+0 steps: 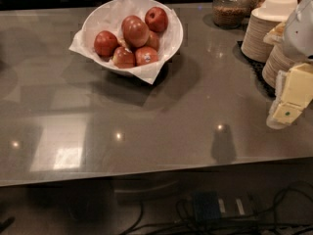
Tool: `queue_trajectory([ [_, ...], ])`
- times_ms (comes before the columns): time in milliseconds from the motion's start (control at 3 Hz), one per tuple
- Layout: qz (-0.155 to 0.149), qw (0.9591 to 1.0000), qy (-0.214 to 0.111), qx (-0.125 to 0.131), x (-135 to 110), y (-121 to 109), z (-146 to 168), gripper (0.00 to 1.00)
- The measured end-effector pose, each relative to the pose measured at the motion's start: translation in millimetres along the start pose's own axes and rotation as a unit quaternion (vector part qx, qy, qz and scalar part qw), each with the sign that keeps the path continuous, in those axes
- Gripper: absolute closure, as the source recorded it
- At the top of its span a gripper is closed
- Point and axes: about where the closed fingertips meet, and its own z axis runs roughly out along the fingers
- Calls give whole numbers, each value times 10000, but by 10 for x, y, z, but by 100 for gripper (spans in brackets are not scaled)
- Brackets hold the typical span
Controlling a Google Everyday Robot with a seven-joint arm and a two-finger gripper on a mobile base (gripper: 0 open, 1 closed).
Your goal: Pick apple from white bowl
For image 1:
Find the red apple with sticker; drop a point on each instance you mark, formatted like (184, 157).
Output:
(145, 55)

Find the white paper bowl liner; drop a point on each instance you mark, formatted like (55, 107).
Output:
(148, 72)

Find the black mat under plates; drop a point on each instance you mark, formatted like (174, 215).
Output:
(261, 84)

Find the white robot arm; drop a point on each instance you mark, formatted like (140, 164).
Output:
(297, 39)

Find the front stack paper plates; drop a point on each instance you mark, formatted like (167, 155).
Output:
(276, 62)

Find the glass jar with grains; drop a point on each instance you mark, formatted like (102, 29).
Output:
(229, 13)

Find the tall stack paper plates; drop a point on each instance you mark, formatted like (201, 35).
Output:
(258, 26)

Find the large red apple centre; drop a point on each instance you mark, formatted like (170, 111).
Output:
(135, 31)

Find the blue box under table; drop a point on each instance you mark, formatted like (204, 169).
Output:
(206, 206)

